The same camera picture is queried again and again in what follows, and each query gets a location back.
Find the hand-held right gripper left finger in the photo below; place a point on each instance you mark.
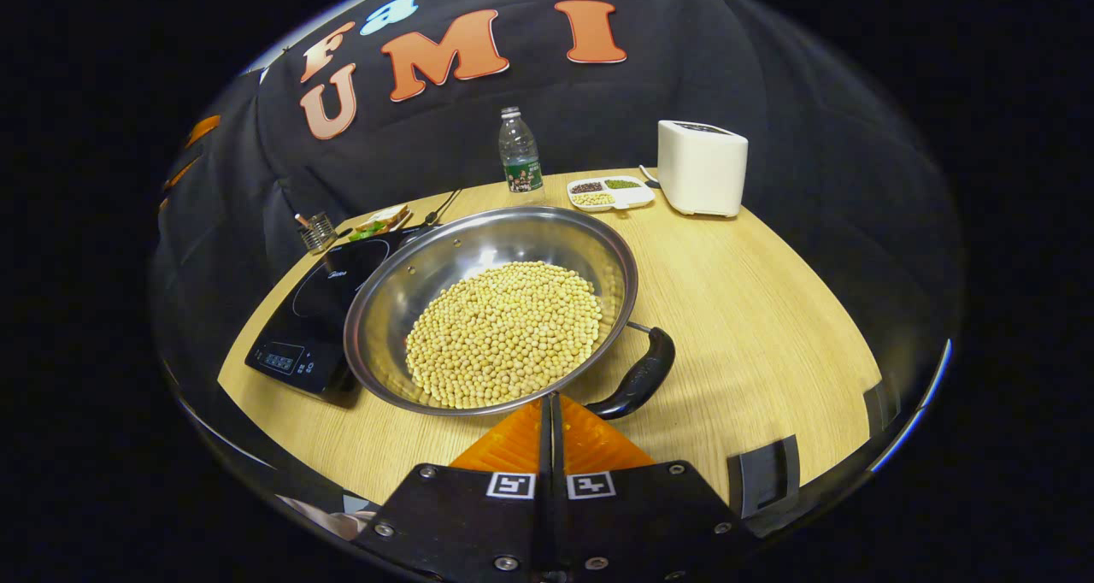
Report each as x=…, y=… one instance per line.
x=461, y=519

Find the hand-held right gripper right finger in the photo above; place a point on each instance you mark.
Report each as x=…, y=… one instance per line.
x=641, y=519

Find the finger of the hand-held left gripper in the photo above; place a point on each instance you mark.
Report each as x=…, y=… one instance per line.
x=202, y=128
x=179, y=174

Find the black induction cooktop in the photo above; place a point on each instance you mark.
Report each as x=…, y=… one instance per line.
x=325, y=309

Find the pile of soybeans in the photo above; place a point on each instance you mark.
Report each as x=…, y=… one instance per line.
x=504, y=335

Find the sandwich with lettuce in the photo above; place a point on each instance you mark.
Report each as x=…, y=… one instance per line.
x=380, y=222

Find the clear plastic water bottle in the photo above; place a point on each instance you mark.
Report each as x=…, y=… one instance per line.
x=520, y=160

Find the white divided bean tray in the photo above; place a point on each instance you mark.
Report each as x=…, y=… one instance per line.
x=634, y=197

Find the white toaster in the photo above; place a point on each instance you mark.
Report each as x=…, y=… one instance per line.
x=701, y=168

